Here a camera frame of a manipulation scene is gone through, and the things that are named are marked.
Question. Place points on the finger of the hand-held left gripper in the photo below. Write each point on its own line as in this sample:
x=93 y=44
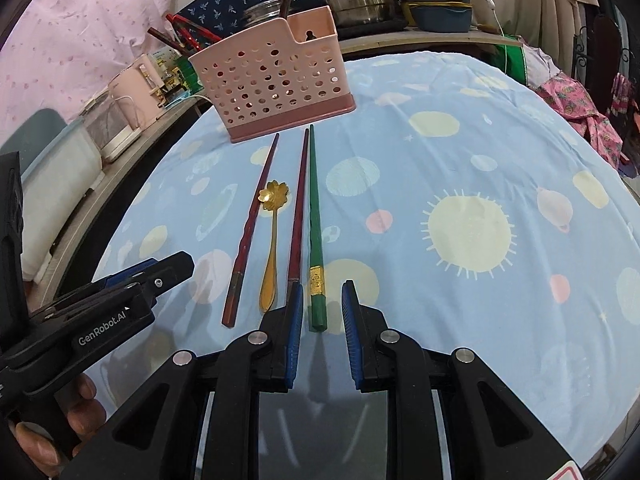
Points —
x=172 y=272
x=130 y=270

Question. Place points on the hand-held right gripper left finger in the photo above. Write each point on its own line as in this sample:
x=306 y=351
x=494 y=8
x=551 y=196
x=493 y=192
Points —
x=295 y=340

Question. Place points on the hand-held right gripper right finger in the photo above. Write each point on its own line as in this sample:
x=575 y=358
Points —
x=352 y=340

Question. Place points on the gold flower-shaped spoon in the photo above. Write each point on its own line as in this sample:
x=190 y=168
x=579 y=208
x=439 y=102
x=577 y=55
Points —
x=272 y=240

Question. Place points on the green gold-banded chopstick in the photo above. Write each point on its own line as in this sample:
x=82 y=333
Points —
x=315 y=220

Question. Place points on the pink perforated utensil holder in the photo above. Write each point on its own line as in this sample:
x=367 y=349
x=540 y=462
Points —
x=270 y=85

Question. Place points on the person's left hand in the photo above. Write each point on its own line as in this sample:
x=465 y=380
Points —
x=87 y=410

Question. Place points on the white dish drainer bin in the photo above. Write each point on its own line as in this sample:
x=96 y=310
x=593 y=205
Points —
x=65 y=160

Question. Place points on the pink electric kettle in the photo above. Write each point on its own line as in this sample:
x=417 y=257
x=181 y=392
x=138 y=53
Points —
x=130 y=90

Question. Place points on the green tin can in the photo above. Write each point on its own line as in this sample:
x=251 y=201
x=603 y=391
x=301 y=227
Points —
x=182 y=72

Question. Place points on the pink printed curtain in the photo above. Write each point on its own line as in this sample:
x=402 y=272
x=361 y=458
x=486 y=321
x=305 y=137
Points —
x=75 y=35

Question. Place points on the steel rice cooker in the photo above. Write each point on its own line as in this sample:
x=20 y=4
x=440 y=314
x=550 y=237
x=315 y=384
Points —
x=260 y=10

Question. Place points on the black induction cooker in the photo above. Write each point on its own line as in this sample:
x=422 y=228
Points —
x=375 y=27

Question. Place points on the green cloth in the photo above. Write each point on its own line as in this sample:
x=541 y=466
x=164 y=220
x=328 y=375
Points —
x=510 y=60

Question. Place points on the pink patterned cloth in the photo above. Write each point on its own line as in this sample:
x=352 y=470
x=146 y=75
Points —
x=575 y=100

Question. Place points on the white cloth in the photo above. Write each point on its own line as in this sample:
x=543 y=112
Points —
x=537 y=67

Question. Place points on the blue casserole dish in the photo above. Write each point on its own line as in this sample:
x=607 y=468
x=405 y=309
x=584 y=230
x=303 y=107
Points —
x=440 y=17

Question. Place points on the black metal chair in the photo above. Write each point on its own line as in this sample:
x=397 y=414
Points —
x=605 y=35

